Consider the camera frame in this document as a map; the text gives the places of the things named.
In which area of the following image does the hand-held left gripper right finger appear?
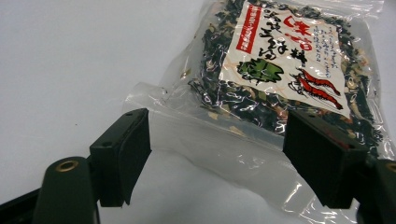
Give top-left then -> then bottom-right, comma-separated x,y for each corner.
282,110 -> 370,210

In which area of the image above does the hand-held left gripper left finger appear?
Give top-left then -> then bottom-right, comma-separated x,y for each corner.
89,107 -> 153,208

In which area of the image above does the clear bag of dried seaweed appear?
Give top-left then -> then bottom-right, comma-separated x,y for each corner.
121,0 -> 396,224

